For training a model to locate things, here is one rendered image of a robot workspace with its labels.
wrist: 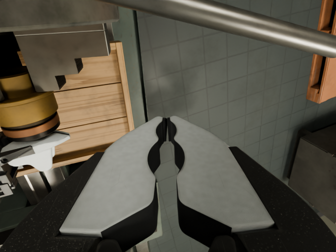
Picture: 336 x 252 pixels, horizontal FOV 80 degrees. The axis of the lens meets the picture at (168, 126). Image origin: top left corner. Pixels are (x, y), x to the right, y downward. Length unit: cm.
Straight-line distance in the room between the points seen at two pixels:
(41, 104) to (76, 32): 11
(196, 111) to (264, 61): 73
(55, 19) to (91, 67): 34
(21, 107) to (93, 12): 16
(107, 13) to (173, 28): 128
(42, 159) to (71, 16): 25
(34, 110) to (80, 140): 30
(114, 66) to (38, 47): 26
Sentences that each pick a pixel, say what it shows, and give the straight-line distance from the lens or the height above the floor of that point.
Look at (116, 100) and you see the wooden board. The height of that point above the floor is 88.
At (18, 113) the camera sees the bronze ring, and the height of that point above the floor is 112.
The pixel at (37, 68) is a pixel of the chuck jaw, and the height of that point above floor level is 111.
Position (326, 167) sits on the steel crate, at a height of 46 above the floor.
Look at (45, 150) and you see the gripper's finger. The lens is 37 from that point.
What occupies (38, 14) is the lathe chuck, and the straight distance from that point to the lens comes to 20.
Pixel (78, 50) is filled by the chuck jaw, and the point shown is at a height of 112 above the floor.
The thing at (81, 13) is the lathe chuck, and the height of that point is 119.
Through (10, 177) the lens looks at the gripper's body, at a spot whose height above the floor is 110.
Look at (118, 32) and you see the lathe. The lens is 88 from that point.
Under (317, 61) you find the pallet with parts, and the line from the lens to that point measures 250.
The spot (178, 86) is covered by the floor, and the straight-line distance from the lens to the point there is 161.
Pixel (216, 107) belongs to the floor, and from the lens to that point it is 186.
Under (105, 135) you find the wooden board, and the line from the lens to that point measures 61.
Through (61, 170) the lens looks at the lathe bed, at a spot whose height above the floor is 86.
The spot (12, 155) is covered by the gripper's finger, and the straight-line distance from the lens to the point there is 37.
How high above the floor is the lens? 141
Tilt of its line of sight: 56 degrees down
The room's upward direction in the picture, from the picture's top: 142 degrees clockwise
